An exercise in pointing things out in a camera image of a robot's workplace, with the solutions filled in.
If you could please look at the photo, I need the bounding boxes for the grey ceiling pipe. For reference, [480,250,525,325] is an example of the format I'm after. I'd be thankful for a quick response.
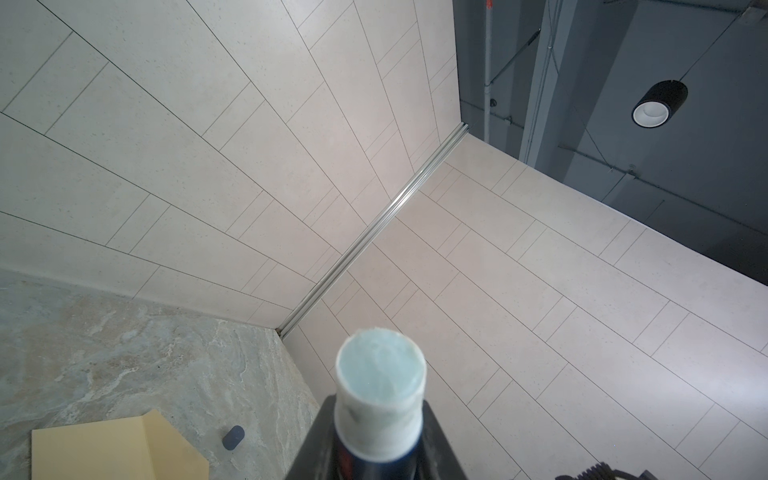
[483,0,493,143]

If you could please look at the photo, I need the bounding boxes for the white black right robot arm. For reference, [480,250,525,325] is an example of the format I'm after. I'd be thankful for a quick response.
[555,462,658,480]

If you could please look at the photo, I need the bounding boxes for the dark blue glue cap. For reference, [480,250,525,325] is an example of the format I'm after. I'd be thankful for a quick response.
[221,425,245,451]

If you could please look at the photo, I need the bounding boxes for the white glue stick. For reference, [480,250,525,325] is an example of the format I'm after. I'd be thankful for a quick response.
[333,328,427,479]

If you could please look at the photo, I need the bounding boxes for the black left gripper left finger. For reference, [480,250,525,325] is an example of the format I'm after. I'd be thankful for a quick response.
[285,395,338,480]

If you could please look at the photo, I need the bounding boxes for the tan kraft envelope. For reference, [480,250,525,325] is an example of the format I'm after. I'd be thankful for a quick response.
[31,410,210,479]

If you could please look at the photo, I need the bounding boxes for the right aluminium corner post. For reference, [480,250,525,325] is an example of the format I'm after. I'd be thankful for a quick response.
[276,122,469,339]

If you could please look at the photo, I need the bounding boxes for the black ceiling pendant lamp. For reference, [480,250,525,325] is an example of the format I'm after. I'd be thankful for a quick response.
[631,80,689,129]

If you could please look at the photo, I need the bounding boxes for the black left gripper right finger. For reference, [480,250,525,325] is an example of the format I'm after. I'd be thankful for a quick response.
[416,400,468,480]

